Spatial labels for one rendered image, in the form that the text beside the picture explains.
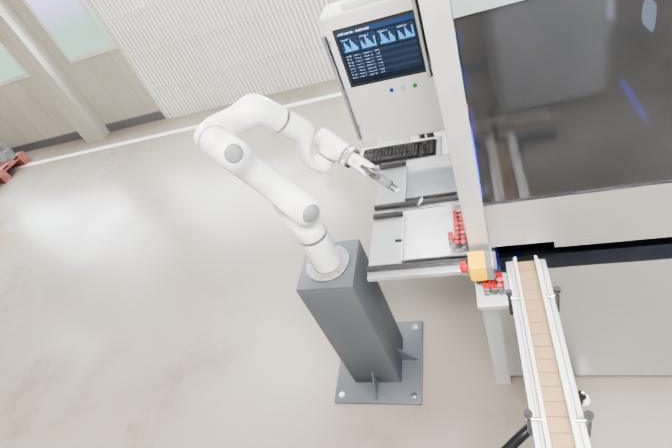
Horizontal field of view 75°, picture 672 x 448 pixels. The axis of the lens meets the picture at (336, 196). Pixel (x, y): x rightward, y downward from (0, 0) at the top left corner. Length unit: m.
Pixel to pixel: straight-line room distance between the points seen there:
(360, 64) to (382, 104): 0.25
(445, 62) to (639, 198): 0.70
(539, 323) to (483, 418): 0.97
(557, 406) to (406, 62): 1.56
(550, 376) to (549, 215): 0.45
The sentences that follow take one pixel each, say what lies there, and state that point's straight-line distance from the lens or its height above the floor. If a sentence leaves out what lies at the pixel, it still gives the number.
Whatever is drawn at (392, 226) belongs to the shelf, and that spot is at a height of 0.88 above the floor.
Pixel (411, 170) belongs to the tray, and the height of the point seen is 0.88.
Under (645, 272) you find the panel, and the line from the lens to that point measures 1.76.
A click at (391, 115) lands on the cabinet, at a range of 2.40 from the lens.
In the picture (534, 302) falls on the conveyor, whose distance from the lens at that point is 1.52.
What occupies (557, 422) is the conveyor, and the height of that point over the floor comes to 0.93.
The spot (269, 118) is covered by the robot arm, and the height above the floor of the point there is 1.59.
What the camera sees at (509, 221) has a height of 1.13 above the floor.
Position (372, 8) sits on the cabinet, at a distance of 2.15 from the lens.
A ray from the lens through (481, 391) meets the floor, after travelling 2.41.
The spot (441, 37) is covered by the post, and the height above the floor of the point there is 1.77.
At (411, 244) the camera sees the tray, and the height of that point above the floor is 0.88.
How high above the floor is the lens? 2.20
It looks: 38 degrees down
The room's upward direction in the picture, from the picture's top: 24 degrees counter-clockwise
